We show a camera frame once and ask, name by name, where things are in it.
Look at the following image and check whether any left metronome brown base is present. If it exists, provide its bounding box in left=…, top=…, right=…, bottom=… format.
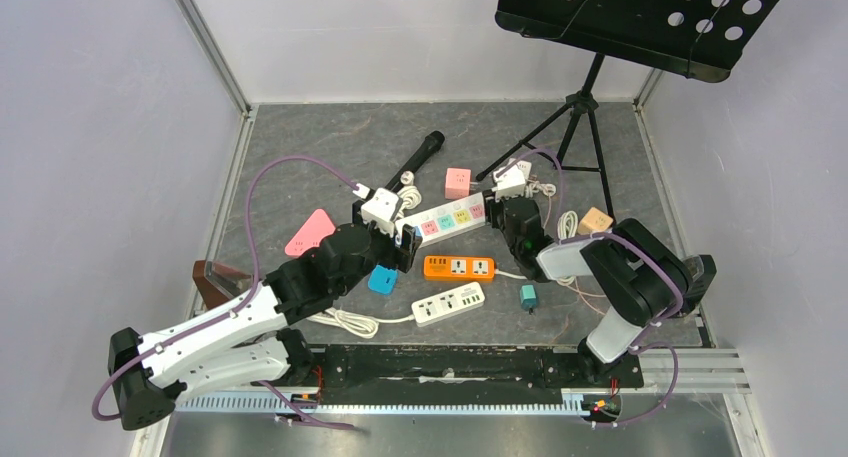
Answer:
left=192, top=260, right=253, bottom=310

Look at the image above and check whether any teal usb charger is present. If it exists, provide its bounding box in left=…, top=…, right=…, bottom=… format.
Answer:
left=519, top=284, right=538, bottom=315

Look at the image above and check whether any black microphone orange end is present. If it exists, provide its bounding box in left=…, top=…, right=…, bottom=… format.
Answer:
left=385, top=131, right=445, bottom=192

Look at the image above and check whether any pink cube socket adapter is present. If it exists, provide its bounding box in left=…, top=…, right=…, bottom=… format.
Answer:
left=444, top=167, right=479, bottom=200

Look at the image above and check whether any white cord small strip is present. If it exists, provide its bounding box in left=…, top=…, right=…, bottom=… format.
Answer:
left=307, top=308, right=415, bottom=339

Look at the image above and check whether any orange power strip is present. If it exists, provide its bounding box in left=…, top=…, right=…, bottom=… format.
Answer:
left=423, top=255, right=496, bottom=282

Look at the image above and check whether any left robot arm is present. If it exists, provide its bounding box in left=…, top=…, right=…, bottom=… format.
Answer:
left=107, top=223, right=423, bottom=430

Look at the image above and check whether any white small power strip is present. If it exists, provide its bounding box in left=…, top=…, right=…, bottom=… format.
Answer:
left=411, top=282, right=486, bottom=327

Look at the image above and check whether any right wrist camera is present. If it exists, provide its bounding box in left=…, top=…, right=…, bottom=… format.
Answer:
left=493, top=165, right=527, bottom=201

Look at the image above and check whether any blue plug adapter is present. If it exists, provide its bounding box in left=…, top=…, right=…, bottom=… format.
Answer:
left=368, top=265, right=398, bottom=296

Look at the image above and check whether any black music stand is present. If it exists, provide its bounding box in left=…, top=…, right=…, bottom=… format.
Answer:
left=476, top=0, right=779, bottom=214

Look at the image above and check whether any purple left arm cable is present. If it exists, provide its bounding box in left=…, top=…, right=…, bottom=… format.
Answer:
left=91, top=154, right=372, bottom=423

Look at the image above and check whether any white multicolour power strip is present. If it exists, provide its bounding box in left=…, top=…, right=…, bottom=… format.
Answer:
left=395, top=193, right=487, bottom=247

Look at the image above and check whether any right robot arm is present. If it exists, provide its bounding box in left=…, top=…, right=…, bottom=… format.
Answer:
left=484, top=192, right=694, bottom=385

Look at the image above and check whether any white coiled cord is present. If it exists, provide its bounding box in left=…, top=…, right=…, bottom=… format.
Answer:
left=396, top=170, right=425, bottom=211

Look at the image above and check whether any white cube socket adapter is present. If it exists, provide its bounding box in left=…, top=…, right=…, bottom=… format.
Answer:
left=508, top=158, right=532, bottom=180

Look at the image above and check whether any tan cube socket adapter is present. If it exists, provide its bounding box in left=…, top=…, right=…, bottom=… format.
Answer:
left=576, top=207, right=614, bottom=235

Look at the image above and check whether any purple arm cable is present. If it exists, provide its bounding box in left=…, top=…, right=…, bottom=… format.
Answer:
left=493, top=145, right=685, bottom=429
left=91, top=154, right=372, bottom=423

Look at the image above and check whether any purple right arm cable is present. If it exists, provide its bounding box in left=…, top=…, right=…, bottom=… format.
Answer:
left=493, top=145, right=685, bottom=429

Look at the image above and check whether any pink triangular socket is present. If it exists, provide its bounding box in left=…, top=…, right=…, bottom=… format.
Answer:
left=284, top=209, right=336, bottom=258

